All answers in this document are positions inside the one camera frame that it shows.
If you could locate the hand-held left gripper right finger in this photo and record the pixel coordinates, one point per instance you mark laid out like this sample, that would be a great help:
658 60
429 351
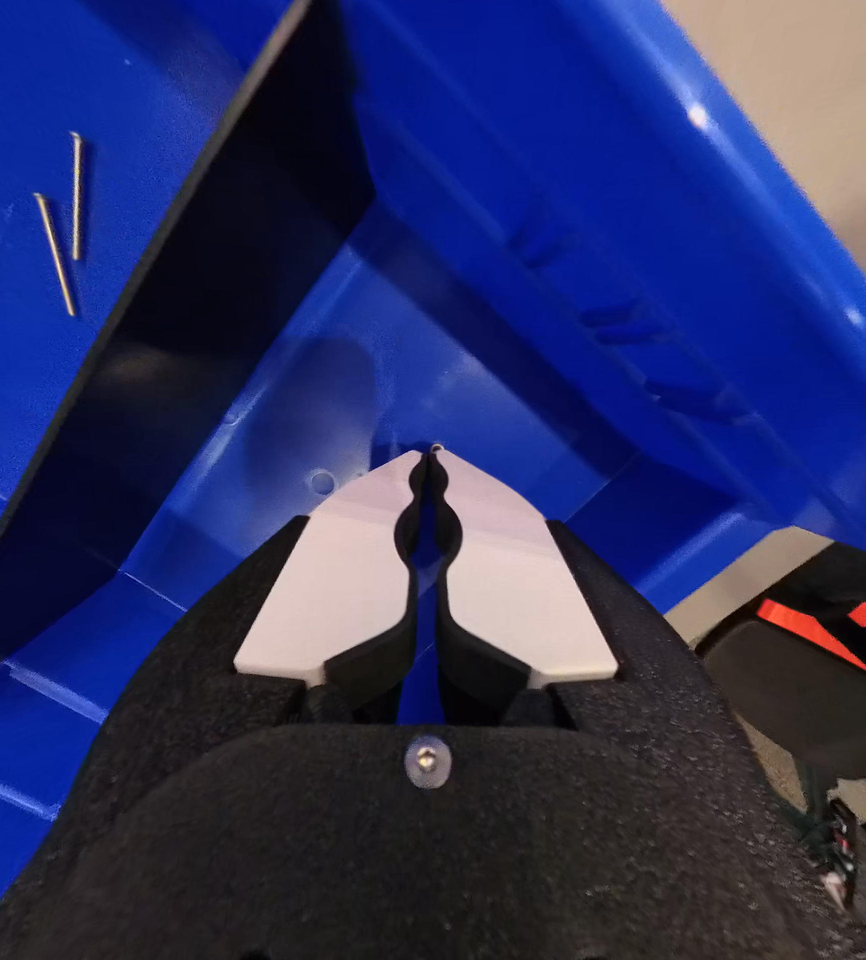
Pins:
515 592

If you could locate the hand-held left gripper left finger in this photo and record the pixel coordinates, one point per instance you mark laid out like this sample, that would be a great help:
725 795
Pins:
328 592

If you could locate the blue plastic bin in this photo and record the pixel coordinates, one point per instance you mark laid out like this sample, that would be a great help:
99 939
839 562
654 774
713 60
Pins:
553 187

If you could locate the steel bolt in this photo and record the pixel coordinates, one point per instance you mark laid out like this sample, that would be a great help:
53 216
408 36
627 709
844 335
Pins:
76 195
55 255

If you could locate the black bin divider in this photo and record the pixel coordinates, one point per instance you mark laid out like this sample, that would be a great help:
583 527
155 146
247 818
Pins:
177 375

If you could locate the red plastic part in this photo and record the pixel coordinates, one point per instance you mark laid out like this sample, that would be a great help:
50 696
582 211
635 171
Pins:
815 637

